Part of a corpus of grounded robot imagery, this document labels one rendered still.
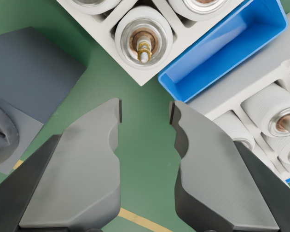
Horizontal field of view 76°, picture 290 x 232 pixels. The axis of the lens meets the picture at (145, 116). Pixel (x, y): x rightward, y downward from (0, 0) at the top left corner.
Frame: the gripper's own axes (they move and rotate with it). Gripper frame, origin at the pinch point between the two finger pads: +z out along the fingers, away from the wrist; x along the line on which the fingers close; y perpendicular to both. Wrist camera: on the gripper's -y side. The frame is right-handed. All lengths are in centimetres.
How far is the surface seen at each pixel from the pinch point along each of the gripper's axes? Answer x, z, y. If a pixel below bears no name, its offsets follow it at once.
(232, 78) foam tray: 23.6, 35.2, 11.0
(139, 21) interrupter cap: -0.8, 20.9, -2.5
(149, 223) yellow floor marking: 9, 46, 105
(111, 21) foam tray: -6.1, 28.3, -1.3
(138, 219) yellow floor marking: 2, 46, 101
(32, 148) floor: -43, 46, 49
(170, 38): 4.2, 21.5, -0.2
